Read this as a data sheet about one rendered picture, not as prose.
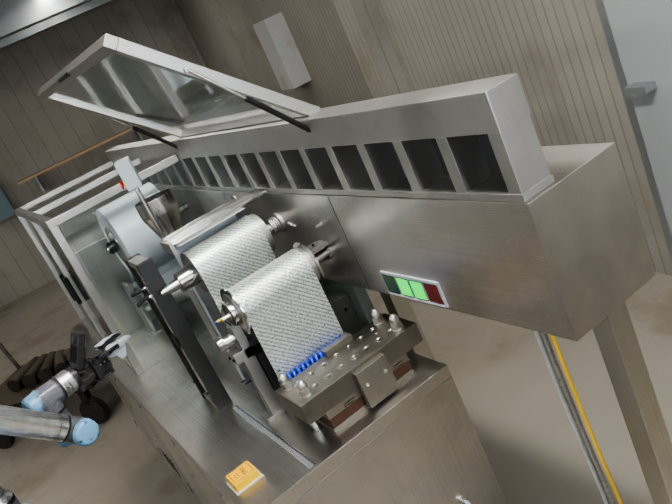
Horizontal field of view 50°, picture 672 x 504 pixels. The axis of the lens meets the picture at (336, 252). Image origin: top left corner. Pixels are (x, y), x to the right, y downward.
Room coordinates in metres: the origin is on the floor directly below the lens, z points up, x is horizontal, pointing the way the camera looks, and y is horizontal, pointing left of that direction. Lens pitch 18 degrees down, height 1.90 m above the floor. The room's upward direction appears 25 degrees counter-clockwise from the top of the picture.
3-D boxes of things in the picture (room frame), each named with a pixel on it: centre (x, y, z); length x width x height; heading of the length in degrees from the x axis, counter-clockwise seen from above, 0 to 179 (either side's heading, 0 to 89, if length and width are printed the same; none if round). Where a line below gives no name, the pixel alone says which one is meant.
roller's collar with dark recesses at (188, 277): (2.10, 0.44, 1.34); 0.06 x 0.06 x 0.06; 24
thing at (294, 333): (1.87, 0.19, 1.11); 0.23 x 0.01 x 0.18; 114
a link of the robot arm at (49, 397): (1.99, 0.96, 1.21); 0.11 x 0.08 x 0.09; 131
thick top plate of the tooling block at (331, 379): (1.78, 0.10, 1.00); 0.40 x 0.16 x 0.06; 114
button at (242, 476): (1.64, 0.47, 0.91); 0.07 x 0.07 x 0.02; 24
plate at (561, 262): (2.66, 0.18, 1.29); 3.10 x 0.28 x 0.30; 24
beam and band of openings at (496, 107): (2.63, 0.24, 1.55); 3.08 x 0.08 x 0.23; 24
